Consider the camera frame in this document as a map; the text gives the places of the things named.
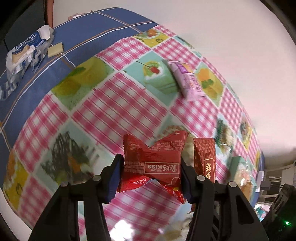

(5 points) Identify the dark red snack packet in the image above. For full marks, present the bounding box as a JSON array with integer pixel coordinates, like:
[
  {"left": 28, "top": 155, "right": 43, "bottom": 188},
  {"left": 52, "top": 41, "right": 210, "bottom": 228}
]
[{"left": 193, "top": 138, "right": 216, "bottom": 183}]

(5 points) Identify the red Rolet Kiss packet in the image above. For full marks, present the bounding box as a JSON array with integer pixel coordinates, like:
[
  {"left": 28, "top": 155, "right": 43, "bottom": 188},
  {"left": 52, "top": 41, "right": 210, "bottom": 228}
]
[{"left": 117, "top": 131, "right": 188, "bottom": 204}]

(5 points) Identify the purple swiss roll packet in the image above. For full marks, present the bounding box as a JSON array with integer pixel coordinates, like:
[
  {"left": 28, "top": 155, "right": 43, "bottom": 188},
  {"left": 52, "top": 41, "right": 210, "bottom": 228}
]
[{"left": 168, "top": 60, "right": 205, "bottom": 102}]

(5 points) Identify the orange snack packet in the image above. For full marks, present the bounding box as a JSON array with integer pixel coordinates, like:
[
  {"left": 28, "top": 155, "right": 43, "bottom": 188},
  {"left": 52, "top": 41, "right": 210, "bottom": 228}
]
[{"left": 240, "top": 181, "right": 254, "bottom": 202}]

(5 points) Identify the green bread snack packet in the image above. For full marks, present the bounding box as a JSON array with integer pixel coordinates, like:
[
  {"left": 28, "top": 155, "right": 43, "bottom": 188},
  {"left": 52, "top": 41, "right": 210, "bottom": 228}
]
[{"left": 227, "top": 156, "right": 250, "bottom": 187}]

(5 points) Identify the pink checkered picture tablecloth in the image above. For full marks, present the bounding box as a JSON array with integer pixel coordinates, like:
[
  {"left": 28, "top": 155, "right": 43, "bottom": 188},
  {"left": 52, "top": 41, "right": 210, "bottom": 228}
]
[{"left": 3, "top": 25, "right": 260, "bottom": 228}]

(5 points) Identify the cream biscuit piece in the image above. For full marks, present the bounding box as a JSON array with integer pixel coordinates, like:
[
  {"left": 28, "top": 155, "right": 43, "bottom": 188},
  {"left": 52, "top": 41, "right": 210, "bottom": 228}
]
[{"left": 47, "top": 42, "right": 64, "bottom": 58}]

